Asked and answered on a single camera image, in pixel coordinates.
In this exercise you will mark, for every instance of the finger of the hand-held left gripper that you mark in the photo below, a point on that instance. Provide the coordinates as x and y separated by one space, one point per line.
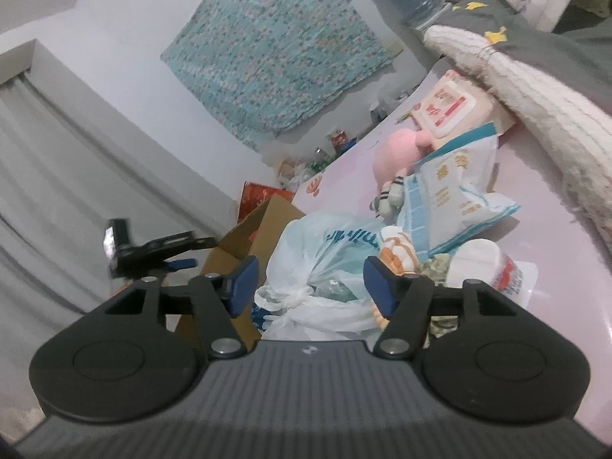
184 263

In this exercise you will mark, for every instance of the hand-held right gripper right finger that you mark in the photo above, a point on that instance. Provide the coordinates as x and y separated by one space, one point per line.
377 288

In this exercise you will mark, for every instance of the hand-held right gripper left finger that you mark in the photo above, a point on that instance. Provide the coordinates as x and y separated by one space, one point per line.
244 283

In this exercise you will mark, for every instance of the orange striped cloth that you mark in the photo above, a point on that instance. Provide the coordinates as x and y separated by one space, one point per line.
397 253

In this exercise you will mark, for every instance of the brown cardboard box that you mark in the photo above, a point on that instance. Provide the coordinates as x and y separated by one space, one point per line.
258 229

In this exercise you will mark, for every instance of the green scrunchie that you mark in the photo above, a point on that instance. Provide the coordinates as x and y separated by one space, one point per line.
435 265

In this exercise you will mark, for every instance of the white knotted plastic bag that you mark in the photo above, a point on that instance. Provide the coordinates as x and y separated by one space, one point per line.
315 253

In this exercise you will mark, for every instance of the white cotton pad pack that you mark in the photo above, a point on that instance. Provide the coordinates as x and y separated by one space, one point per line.
483 258

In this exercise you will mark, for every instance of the blue white mask packet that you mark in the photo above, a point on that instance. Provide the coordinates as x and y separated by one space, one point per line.
454 196

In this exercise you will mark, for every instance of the pink plush toy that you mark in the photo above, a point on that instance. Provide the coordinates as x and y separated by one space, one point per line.
397 158

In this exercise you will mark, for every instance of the red patterned box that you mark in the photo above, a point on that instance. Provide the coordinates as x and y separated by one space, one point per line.
256 196

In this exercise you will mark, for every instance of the grey curtain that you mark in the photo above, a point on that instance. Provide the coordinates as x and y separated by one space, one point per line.
71 177

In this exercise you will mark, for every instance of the small red packet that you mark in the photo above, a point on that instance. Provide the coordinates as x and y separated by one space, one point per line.
342 142

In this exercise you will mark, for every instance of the clear plastic bag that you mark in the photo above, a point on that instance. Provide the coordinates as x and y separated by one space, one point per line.
387 103

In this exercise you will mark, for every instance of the red white wet wipes pack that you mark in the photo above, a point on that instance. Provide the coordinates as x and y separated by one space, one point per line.
449 105

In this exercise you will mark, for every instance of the teal floral cloth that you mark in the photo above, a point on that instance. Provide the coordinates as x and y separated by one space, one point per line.
267 57

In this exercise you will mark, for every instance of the white quilted blanket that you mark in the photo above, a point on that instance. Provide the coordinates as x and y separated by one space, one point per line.
535 100

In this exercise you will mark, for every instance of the grey blanket with yellow prints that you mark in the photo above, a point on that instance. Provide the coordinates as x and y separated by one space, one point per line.
526 24

